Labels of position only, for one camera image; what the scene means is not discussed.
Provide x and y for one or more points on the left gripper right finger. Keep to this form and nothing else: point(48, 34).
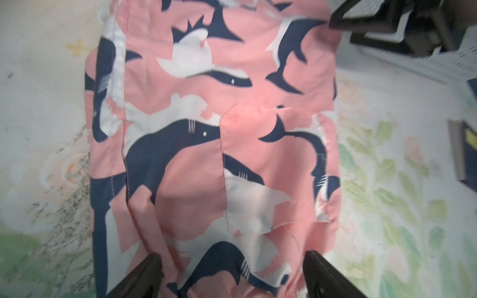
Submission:
point(325, 281)

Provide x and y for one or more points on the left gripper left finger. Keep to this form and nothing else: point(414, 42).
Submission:
point(144, 281)

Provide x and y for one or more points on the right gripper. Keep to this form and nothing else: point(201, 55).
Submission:
point(411, 28)

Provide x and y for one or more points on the pink shark-print shorts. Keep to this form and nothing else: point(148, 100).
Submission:
point(213, 143)

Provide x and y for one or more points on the white plastic basket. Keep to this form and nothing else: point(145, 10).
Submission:
point(449, 67)

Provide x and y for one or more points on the dark blue book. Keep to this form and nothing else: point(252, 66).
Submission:
point(463, 140)

